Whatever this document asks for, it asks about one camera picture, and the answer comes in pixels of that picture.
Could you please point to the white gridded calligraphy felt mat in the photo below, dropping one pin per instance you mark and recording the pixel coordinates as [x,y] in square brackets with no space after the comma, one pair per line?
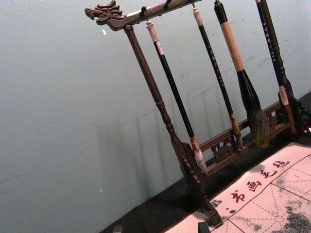
[267,206]

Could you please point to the black brush, white ferrule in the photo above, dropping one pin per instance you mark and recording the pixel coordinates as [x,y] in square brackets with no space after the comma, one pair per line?
[267,36]

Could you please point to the small black block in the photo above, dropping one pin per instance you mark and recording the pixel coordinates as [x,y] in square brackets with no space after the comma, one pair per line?
[203,228]

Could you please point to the black table cloth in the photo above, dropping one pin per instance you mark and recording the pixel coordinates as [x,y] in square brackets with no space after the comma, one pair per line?
[158,208]

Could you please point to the thin black brush, white cap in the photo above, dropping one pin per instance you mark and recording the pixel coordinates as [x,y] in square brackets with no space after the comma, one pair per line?
[170,80]
[217,72]

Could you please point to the dark wooden dragon brush rack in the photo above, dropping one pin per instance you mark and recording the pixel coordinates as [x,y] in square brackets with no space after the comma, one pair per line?
[143,63]

